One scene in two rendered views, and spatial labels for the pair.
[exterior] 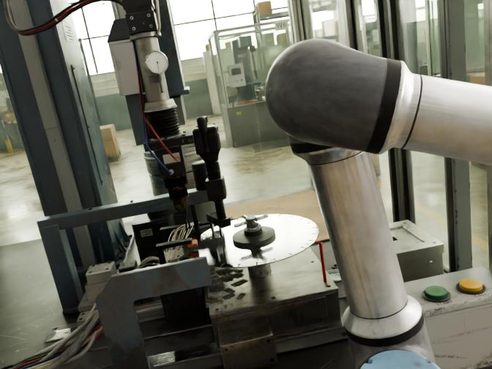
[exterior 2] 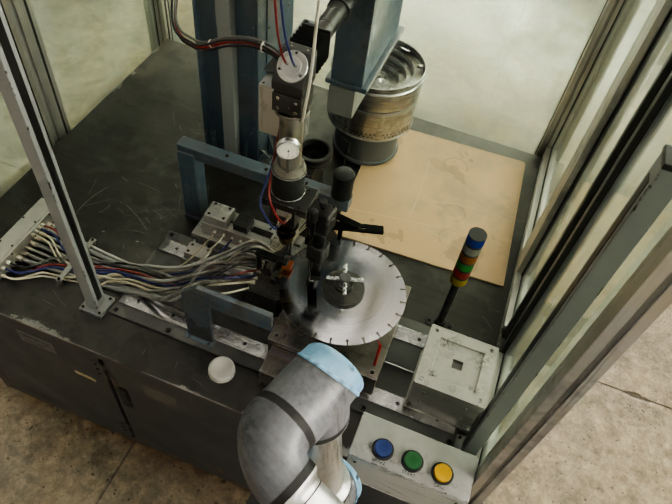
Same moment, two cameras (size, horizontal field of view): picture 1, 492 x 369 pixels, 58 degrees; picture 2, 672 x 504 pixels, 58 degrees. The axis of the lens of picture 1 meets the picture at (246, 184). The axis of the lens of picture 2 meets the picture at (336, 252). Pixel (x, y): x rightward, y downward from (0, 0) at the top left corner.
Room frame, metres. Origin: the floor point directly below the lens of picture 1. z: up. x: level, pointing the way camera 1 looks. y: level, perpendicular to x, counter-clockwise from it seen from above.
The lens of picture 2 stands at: (0.18, -0.26, 2.23)
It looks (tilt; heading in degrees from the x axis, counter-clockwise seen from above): 51 degrees down; 19
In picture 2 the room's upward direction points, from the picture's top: 9 degrees clockwise
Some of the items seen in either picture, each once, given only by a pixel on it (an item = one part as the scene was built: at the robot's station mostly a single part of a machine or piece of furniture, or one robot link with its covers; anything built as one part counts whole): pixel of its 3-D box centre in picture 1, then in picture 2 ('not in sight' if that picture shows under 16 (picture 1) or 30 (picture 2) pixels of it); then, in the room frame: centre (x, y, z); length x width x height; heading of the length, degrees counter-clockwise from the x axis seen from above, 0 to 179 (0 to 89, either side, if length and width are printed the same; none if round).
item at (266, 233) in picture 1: (252, 232); (343, 286); (1.06, 0.00, 0.96); 0.11 x 0.11 x 0.03
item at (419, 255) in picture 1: (392, 265); (450, 378); (1.02, -0.34, 0.82); 0.18 x 0.18 x 0.15; 5
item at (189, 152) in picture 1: (187, 186); (371, 106); (1.81, 0.24, 0.93); 0.31 x 0.31 x 0.36
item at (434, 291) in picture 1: (435, 295); (412, 461); (0.74, -0.32, 0.90); 0.04 x 0.04 x 0.02
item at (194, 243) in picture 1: (179, 253); (273, 264); (1.04, 0.20, 0.95); 0.10 x 0.03 x 0.07; 95
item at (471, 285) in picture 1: (471, 288); (442, 473); (0.75, -0.39, 0.90); 0.04 x 0.04 x 0.02
